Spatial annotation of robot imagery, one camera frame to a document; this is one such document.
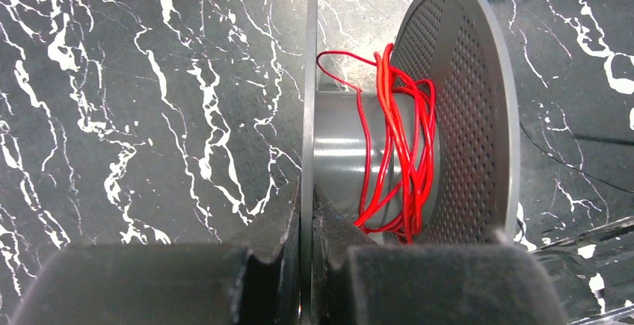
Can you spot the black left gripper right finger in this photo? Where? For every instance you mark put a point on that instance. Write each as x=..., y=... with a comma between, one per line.
x=356, y=281

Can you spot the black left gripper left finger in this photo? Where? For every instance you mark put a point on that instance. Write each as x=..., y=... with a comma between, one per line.
x=253, y=278

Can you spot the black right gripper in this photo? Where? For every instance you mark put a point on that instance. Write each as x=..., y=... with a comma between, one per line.
x=593, y=273

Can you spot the grey filament spool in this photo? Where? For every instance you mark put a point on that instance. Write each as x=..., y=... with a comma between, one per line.
x=428, y=156

